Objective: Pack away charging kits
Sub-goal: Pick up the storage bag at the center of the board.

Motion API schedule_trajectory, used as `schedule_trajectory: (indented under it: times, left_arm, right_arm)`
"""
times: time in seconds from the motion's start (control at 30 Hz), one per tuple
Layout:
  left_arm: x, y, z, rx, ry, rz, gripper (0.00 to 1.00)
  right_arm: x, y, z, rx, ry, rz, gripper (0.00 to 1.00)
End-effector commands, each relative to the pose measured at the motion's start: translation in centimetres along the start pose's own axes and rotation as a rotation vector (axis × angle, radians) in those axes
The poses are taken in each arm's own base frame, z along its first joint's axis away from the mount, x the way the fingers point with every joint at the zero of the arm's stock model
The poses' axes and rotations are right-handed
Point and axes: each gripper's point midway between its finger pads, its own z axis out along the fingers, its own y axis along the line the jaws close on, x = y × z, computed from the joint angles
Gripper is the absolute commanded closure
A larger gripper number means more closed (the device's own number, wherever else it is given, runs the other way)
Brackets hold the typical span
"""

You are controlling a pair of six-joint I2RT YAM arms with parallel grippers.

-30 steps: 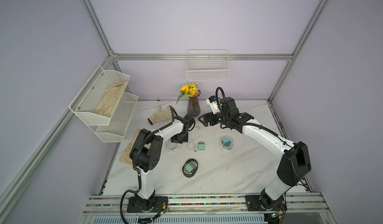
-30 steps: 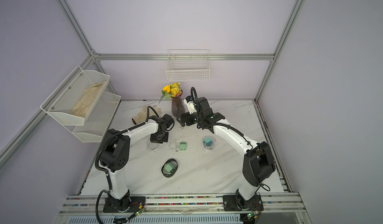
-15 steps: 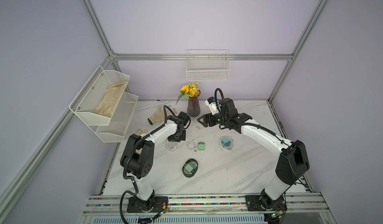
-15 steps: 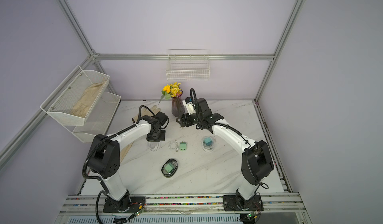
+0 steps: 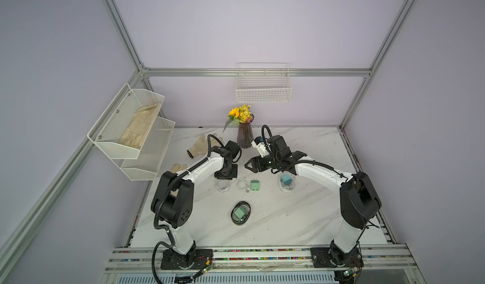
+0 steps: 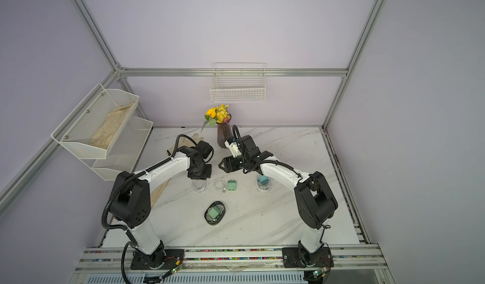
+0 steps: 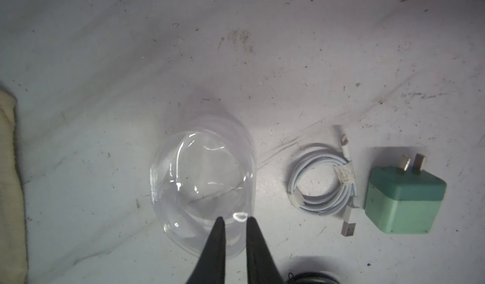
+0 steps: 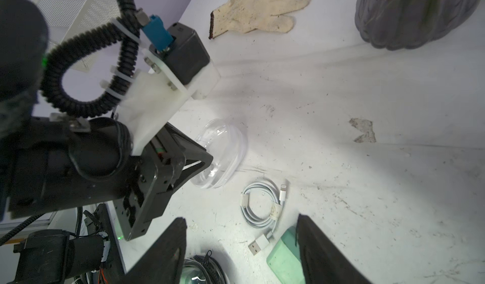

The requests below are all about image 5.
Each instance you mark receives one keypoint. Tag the beige glove in basket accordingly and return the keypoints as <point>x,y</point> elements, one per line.
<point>135,134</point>

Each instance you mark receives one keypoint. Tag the white fabric glove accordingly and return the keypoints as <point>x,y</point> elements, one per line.
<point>201,146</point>

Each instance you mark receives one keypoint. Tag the upper white mesh basket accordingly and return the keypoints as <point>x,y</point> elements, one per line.
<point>107,131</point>

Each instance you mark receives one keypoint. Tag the green charger plug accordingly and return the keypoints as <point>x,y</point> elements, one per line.
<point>255,185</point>
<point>240,213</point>

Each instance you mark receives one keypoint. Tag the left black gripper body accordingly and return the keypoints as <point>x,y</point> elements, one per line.
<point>227,173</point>

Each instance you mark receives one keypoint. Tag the white wire wall basket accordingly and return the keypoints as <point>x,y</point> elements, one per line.
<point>263,82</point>

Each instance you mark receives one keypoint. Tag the lower white mesh basket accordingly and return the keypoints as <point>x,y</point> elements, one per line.
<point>148,163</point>

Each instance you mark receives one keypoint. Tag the clear round case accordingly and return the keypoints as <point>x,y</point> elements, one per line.
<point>287,189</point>
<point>223,186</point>

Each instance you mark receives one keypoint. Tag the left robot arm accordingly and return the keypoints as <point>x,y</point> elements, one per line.
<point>172,205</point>

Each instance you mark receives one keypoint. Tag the aluminium cage frame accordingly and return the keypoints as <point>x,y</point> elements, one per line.
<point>28,229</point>

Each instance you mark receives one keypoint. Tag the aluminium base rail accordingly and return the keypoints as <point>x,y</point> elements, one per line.
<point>269,258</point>

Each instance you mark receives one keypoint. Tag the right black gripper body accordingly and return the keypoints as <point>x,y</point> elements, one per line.
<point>271,161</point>

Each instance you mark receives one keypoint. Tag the yellow flower bouquet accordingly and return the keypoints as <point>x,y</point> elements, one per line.
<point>239,115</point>

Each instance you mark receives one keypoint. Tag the white mesh basket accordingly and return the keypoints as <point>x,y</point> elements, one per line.
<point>107,131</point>
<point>148,163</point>

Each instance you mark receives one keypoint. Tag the dark ribbed vase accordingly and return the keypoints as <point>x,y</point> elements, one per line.
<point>245,135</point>

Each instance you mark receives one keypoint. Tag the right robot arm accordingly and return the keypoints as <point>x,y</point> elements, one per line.
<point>359,202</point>

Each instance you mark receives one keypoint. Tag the green charger plug front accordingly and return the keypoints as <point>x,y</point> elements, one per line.
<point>240,213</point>

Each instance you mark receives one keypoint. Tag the beige leather glove table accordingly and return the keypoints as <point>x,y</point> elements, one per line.
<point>178,168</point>

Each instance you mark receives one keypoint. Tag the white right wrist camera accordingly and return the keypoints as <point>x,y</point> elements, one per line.
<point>260,145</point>

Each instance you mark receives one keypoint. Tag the teal charger plug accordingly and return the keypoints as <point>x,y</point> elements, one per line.
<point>286,180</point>

